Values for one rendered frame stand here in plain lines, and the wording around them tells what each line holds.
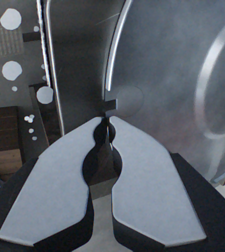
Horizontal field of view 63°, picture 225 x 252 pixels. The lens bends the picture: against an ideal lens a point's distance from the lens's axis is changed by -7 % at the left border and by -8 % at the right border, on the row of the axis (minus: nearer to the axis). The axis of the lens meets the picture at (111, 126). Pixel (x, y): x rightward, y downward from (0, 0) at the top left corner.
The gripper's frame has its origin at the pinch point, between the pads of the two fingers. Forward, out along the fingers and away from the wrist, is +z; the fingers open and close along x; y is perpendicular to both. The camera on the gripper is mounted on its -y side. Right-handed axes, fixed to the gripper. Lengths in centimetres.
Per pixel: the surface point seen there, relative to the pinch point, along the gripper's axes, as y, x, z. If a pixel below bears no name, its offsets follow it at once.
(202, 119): 2.9, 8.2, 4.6
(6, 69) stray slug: -1.0, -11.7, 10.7
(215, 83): -0.4, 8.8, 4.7
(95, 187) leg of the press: 23.2, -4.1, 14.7
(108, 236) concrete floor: 173, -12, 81
